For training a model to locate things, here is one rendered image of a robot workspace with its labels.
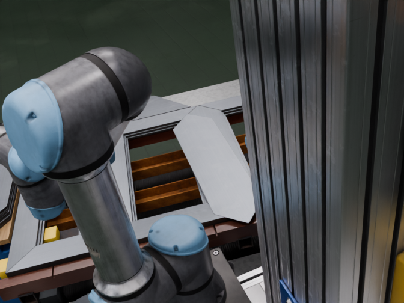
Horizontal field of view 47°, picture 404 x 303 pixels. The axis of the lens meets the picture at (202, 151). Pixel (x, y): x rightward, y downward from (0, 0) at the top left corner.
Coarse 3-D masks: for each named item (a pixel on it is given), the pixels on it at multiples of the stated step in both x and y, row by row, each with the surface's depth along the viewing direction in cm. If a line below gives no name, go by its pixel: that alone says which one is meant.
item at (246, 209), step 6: (246, 204) 158; (252, 204) 157; (228, 210) 157; (234, 210) 156; (240, 210) 156; (246, 210) 156; (252, 210) 155; (228, 216) 155; (234, 216) 154; (240, 216) 154
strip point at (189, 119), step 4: (188, 116) 208; (192, 116) 208; (196, 116) 207; (200, 116) 207; (184, 120) 206; (188, 120) 205; (192, 120) 205; (196, 120) 204; (200, 120) 204; (180, 124) 204; (184, 124) 203; (188, 124) 203; (176, 128) 202
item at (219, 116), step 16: (192, 112) 210; (208, 112) 208; (224, 112) 208; (240, 112) 209; (160, 128) 206; (224, 128) 196; (128, 144) 201; (128, 160) 192; (240, 160) 178; (128, 176) 182; (208, 224) 155; (144, 240) 154; (80, 256) 152; (16, 272) 151
